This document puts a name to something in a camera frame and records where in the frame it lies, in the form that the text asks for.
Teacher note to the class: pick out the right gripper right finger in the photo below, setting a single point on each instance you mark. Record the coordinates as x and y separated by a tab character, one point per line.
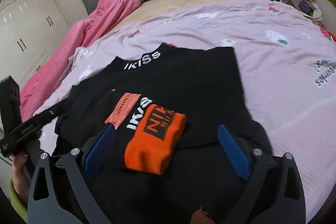
273	191

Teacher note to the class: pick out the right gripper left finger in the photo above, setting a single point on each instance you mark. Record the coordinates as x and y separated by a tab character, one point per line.
79	165

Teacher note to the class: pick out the black sweater orange cuffs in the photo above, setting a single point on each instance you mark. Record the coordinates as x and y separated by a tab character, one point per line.
166	161

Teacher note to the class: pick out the green sleeve forearm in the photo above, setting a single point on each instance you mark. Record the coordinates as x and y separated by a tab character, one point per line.
16	202

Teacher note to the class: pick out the left hand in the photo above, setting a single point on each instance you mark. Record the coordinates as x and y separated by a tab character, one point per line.
20	183

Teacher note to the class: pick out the right hand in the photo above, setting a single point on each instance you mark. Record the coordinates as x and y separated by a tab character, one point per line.
201	217

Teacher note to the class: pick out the white wardrobe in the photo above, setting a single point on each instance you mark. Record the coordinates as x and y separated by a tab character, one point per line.
31	31

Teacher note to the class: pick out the lilac strawberry print bedsheet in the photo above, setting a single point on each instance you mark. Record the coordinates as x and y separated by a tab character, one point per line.
286	64

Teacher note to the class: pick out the pink fleece blanket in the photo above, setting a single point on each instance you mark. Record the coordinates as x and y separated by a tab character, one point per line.
82	34

